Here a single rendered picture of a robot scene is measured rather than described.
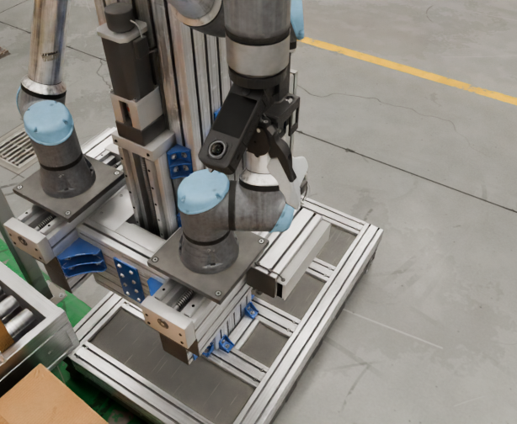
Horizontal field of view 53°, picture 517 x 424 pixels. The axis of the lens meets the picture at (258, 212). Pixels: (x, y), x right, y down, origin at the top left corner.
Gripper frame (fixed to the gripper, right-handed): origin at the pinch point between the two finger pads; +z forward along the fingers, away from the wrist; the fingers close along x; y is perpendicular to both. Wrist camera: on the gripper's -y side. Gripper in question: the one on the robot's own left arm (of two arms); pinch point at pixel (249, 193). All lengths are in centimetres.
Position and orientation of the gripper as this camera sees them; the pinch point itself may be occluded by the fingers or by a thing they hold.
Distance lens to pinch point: 76.2
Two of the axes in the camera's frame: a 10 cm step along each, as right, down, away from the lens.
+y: 5.3, -6.1, 5.9
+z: 0.0, 7.0, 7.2
